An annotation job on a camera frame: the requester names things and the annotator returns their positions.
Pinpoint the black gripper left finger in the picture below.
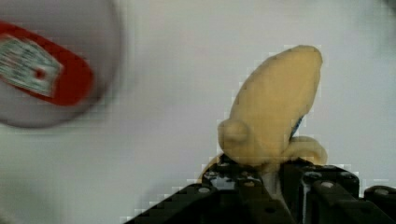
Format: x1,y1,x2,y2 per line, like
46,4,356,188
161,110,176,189
124,156,296,224

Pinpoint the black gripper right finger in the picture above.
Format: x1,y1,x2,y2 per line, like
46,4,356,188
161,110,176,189
279,159,395,224

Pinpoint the yellow plush peeled banana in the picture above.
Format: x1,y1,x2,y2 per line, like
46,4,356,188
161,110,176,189
196,44,329,200

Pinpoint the grey round plate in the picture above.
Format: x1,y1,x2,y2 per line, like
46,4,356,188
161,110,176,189
1,0,122,128

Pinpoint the red plush ketchup bottle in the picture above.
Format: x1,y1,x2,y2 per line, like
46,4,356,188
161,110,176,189
0,21,94,106

